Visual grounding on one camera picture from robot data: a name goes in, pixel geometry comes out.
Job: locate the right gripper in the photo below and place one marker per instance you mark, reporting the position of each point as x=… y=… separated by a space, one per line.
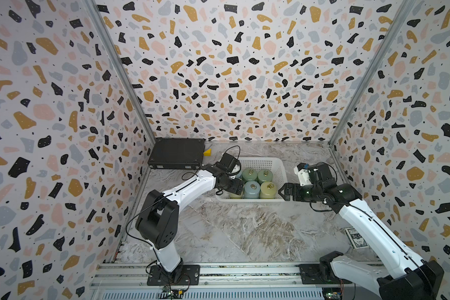
x=295 y=187

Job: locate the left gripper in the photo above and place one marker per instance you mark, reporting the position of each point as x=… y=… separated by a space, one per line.
x=237 y=187

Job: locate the blue-grey canister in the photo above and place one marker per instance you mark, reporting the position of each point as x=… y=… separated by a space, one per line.
x=252 y=190

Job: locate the yellow-green canister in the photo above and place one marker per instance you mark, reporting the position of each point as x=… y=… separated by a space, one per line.
x=268 y=190
x=236 y=196

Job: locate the green canister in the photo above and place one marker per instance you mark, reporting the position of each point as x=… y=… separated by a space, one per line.
x=264 y=175
x=249 y=174

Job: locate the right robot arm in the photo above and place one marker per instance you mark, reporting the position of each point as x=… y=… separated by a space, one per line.
x=405 y=275

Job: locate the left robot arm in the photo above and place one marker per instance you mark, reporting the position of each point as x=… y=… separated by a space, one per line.
x=157 y=222

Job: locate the white plastic perforated basket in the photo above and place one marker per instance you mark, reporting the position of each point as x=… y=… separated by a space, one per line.
x=279 y=177

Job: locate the small yellow object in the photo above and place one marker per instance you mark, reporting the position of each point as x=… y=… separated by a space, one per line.
x=207 y=152

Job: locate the black flat case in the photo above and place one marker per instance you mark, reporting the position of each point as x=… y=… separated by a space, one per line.
x=177 y=154

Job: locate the playing card box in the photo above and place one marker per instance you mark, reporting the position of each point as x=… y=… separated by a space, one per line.
x=356 y=240

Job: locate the right circuit board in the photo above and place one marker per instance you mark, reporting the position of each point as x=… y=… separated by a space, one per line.
x=331 y=293

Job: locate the small green circuit board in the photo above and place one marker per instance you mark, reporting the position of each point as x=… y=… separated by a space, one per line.
x=172 y=294

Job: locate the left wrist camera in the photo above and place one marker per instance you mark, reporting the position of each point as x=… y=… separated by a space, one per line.
x=229 y=164

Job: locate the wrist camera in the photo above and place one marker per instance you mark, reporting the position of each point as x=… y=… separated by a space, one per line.
x=229 y=164
x=305 y=174

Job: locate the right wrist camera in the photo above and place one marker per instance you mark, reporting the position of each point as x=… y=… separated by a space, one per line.
x=305 y=174

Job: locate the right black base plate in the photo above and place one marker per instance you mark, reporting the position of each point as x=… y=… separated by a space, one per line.
x=311 y=274

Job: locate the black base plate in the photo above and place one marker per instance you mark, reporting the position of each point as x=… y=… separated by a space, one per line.
x=311 y=274
x=183 y=275

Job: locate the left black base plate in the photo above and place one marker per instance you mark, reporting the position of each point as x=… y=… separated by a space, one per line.
x=183 y=275

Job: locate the aluminium mounting rail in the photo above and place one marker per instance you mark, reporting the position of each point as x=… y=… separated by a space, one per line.
x=221 y=281

